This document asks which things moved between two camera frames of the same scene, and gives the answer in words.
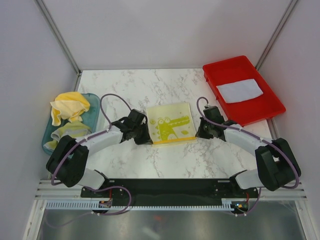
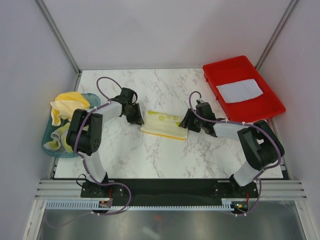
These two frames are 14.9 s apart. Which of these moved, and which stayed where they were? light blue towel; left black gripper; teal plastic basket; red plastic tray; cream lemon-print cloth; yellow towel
Moved: cream lemon-print cloth; left black gripper
Stayed: yellow towel; light blue towel; red plastic tray; teal plastic basket
